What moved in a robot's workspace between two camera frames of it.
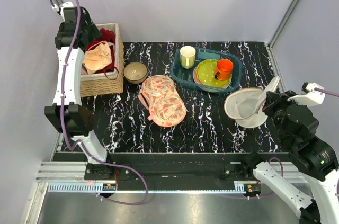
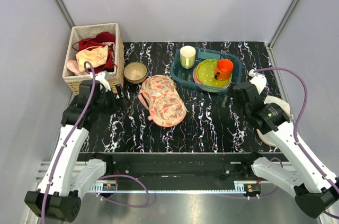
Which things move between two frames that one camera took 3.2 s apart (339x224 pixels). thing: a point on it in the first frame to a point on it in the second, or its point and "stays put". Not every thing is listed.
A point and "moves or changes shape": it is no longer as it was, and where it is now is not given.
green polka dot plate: x=205 y=74 stays put
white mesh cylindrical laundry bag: x=244 y=106 to x=275 y=99
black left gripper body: x=90 y=28 to x=108 y=104
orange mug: x=224 y=69 stays put
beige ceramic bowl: x=135 y=72 stays put
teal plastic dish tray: x=201 y=55 stays put
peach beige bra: x=98 y=56 moves or changes shape
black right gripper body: x=275 y=107 to x=264 y=96
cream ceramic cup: x=187 y=56 stays put
